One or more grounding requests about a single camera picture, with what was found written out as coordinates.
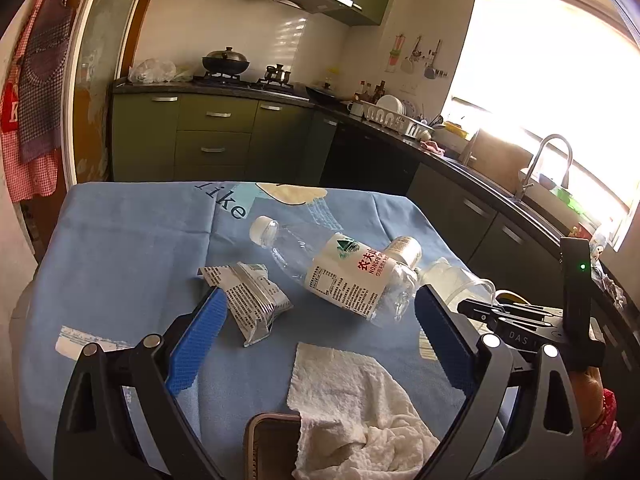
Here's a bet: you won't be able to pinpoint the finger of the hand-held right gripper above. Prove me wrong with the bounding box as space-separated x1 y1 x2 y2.
456 299 562 331

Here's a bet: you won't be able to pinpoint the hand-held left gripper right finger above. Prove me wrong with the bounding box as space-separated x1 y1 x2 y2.
414 284 587 480

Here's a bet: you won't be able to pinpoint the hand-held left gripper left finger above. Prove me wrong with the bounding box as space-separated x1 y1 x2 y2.
52 285 230 480

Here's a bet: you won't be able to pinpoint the yellow-rimmed trash bin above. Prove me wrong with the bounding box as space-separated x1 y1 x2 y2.
495 287 538 311

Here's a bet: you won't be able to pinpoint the clear plastic cup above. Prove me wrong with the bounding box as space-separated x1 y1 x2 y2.
417 257 498 311

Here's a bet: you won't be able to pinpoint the silver snack wrapper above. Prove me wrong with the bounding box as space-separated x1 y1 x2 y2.
197 261 294 348

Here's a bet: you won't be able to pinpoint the small white bottle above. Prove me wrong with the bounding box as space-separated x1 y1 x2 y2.
382 235 423 268

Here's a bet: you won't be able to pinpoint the white paper towel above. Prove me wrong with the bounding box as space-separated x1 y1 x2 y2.
286 342 441 480

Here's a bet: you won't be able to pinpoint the clear plastic water bottle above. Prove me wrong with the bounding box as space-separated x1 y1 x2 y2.
249 215 418 328

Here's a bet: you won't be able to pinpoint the brown plastic tray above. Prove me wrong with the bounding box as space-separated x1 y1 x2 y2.
243 411 303 480

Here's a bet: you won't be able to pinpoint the person's right hand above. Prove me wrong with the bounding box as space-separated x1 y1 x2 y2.
570 364 607 431

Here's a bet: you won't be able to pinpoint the green plastic item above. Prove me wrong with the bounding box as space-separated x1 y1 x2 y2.
550 185 593 221

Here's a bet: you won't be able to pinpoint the blue printed tablecloth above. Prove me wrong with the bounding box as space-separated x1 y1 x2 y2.
17 180 506 480

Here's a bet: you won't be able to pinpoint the tall curved steel faucet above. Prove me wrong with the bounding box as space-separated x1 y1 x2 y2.
512 133 573 203

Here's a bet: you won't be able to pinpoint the wooden cutting board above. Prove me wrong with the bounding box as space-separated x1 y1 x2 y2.
467 127 533 196

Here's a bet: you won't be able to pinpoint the green lower cabinets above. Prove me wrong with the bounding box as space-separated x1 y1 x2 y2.
110 92 640 411

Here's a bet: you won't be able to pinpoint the white dish rack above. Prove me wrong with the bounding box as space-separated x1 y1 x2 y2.
361 100 433 138

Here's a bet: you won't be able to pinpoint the white plates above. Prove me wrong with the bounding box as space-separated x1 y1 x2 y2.
375 94 416 117

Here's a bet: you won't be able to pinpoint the red checked apron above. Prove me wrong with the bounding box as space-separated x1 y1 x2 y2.
0 0 61 203

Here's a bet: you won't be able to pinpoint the bright window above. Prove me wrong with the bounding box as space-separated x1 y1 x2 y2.
440 0 640 251

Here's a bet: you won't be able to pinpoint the row of condiment bottles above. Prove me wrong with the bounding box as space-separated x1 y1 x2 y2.
354 79 387 103

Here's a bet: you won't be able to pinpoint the hanging grey spatula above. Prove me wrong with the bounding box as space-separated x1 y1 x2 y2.
424 39 443 80

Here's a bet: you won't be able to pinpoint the hanging white ladle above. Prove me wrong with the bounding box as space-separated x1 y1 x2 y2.
402 36 423 75

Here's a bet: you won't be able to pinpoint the dark stone countertop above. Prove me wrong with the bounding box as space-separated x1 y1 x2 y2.
111 77 631 321

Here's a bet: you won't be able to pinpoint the black frying pan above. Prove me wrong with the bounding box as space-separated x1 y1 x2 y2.
305 80 346 106

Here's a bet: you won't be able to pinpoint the gas stove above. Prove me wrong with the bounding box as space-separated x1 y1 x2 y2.
192 74 311 100

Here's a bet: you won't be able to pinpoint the hanging striped utensil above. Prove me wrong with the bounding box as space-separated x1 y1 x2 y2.
389 34 405 73

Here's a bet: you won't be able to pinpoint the white plastic bag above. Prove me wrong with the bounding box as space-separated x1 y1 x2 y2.
127 58 193 85

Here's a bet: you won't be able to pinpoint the glass sliding door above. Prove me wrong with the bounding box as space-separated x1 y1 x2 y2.
65 0 156 188

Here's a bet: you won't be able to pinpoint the black wok with lid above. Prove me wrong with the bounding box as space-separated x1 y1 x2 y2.
201 46 251 77

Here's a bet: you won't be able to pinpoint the purple checked apron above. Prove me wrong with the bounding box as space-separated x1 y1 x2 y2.
15 0 76 163

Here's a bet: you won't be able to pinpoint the wooden door frame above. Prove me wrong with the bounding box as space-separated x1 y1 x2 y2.
60 0 161 186

